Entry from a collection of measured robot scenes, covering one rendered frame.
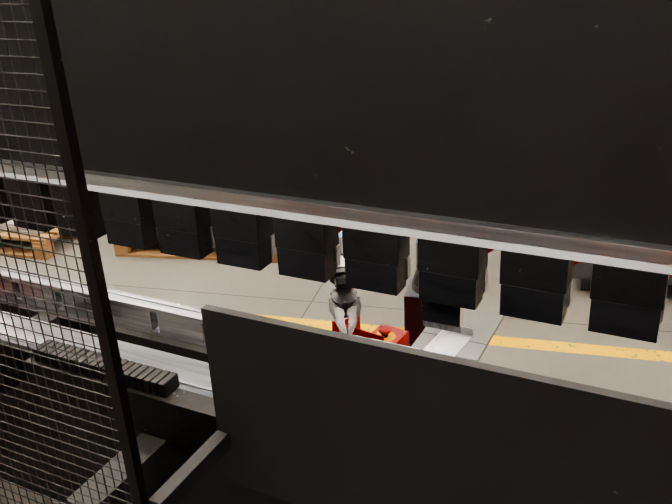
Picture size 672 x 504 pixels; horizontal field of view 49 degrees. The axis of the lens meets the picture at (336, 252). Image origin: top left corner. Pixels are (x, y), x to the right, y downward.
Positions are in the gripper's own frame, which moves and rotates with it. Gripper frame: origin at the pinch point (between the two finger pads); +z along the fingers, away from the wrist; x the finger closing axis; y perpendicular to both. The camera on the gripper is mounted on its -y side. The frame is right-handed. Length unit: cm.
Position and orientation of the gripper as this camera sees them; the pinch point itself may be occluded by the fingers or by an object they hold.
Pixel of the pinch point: (347, 331)
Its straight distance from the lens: 205.0
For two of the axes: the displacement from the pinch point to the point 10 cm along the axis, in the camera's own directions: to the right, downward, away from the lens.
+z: 0.7, 8.1, -5.8
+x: -10.0, 0.7, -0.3
